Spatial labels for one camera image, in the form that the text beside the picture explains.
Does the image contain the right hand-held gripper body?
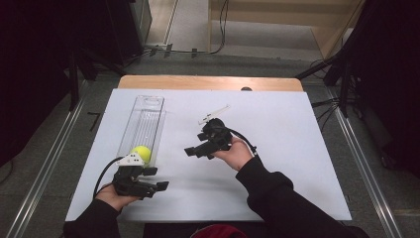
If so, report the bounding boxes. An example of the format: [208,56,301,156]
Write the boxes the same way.
[196,104,235,161]

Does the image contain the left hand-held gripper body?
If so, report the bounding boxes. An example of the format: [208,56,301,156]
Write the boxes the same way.
[111,152,158,200]

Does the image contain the yellow tennis ball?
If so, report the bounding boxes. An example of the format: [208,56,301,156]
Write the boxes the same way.
[131,145,153,165]

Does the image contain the clear plastic container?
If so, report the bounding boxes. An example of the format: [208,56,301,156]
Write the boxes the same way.
[116,94,167,169]

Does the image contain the person's left hand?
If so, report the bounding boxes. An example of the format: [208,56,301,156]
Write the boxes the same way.
[95,182,141,213]

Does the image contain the person's right hand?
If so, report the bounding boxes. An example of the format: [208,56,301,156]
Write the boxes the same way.
[212,136,255,173]

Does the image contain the wooden table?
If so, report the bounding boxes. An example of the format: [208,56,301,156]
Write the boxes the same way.
[117,74,304,93]

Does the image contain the white table cover sheet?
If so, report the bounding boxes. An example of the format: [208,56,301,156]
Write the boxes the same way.
[64,87,353,222]

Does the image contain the dark red cloth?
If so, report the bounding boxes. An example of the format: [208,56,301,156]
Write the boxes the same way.
[190,224,250,238]

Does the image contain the floor power strip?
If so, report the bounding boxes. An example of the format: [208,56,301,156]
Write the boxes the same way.
[144,43,199,60]

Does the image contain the black metal stand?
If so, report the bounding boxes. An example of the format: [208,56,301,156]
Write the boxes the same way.
[65,46,127,112]
[294,49,356,119]

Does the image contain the light wooden shelf unit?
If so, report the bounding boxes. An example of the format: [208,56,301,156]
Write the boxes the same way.
[207,0,366,61]

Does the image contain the dark cabinet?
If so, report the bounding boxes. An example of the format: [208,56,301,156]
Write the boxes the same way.
[104,0,154,65]

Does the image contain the black curtain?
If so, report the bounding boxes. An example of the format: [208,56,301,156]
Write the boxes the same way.
[340,0,420,179]
[0,0,110,168]

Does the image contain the left hand-held gripper black cable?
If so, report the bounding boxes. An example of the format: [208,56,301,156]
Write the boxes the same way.
[92,156,124,200]

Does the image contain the hand-held gripper black cable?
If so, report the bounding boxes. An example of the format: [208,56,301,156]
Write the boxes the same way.
[92,156,124,200]
[227,127,259,157]

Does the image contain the right hand-held gripper black cable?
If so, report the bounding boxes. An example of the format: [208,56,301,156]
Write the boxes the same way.
[227,127,259,157]

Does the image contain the metal floor rail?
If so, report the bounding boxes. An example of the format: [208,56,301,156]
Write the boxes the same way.
[5,97,87,238]
[325,88,404,238]

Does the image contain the hanging black cable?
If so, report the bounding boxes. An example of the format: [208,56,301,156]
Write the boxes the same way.
[211,0,231,56]

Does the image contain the black floor cables bundle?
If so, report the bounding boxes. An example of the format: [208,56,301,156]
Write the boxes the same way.
[310,96,343,132]

